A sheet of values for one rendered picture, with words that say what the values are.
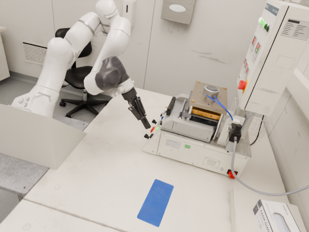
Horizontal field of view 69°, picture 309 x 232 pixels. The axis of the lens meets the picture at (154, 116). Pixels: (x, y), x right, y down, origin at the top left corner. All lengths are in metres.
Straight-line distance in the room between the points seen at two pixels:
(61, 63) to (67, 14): 1.87
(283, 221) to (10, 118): 1.19
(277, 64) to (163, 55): 1.83
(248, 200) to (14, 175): 1.06
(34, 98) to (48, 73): 0.13
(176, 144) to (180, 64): 1.61
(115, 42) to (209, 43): 1.58
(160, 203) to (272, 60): 0.74
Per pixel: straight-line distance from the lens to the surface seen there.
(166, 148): 1.20
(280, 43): 0.97
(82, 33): 1.27
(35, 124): 1.05
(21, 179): 1.18
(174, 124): 1.11
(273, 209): 1.09
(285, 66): 0.99
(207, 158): 1.20
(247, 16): 2.55
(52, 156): 1.13
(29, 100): 1.18
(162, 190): 1.10
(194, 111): 1.13
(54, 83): 1.19
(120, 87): 1.10
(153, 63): 2.72
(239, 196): 1.16
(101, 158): 1.21
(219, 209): 1.13
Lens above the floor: 1.60
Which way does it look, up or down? 33 degrees down
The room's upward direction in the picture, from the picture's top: 10 degrees clockwise
